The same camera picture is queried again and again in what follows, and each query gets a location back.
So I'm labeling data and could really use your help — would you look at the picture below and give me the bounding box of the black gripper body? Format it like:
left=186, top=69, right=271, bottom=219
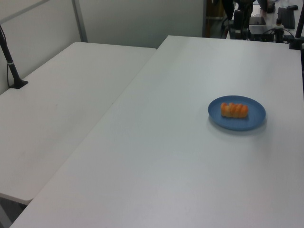
left=233, top=9, right=250, bottom=33

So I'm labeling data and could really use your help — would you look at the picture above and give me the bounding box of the orange twisted bread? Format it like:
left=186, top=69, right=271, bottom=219
left=220, top=102, right=249, bottom=119

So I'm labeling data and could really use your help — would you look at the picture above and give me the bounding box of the dark electronics box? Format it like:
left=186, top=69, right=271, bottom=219
left=248, top=25, right=276, bottom=42

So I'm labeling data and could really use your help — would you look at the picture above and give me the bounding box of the small device with orange cap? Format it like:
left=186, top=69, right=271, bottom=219
left=275, top=18, right=285, bottom=44

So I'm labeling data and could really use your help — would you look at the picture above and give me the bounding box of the black bag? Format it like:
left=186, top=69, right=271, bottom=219
left=277, top=6, right=296, bottom=28

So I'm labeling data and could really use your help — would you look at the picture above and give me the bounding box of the blue round plate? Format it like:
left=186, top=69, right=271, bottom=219
left=208, top=95, right=266, bottom=132

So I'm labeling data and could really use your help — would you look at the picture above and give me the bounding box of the black camera pole with clamp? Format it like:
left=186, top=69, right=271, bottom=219
left=0, top=25, right=29, bottom=89
left=288, top=13, right=304, bottom=50

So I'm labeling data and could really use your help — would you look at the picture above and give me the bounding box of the thin black pole cable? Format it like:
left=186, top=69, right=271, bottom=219
left=6, top=63, right=15, bottom=88

